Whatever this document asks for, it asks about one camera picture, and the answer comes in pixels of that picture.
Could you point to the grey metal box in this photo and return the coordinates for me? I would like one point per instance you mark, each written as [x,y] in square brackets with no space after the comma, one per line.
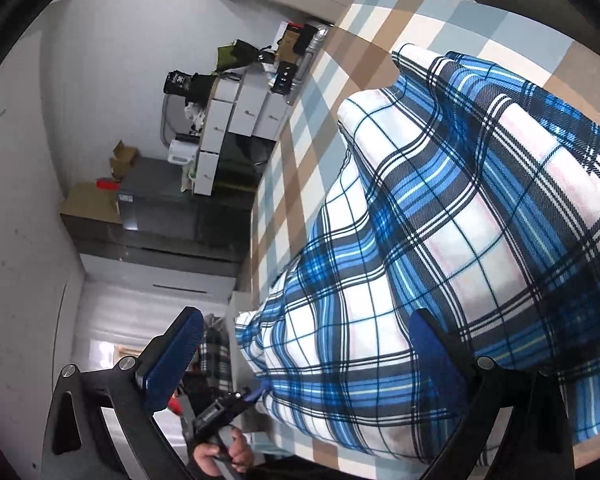
[155,195]

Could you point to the white drawer unit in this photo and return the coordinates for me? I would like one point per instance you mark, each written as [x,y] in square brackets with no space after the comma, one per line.
[240,110]

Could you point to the green cloth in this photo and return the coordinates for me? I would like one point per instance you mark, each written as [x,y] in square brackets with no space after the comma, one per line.
[230,55]

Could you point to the black white checked cloth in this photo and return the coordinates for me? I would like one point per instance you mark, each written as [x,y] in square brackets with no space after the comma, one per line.
[215,360]

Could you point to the black glossy low cabinet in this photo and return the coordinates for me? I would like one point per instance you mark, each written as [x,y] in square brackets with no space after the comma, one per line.
[180,240]

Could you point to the black device box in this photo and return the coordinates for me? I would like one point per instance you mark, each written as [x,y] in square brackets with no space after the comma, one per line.
[285,77]

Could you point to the open cardboard box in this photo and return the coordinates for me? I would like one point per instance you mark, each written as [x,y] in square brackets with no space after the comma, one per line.
[124,160]

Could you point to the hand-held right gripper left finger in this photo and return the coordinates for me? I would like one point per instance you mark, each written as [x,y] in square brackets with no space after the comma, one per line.
[172,360]

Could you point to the small brown cardboard box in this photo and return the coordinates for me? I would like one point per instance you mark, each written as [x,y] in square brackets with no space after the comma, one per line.
[287,42]

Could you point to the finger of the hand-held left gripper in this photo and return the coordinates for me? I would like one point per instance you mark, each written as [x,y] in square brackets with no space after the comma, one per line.
[257,394]

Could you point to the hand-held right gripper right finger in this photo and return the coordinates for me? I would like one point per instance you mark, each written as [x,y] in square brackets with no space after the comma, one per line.
[437,360]

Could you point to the flat cardboard box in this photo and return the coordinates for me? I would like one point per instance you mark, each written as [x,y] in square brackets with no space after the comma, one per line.
[87,202]

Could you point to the black cylindrical container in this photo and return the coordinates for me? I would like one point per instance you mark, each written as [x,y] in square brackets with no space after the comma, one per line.
[177,84]

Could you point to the black bag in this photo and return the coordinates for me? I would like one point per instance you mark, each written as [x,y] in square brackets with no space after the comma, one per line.
[306,37]

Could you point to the blue plaid shirt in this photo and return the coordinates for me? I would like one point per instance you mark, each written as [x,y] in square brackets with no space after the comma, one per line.
[405,235]

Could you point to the checked tan blue bed sheet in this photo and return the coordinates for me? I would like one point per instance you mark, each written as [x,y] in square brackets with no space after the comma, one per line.
[305,135]

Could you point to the person's left hand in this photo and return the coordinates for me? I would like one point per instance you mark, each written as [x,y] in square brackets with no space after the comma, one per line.
[242,452]

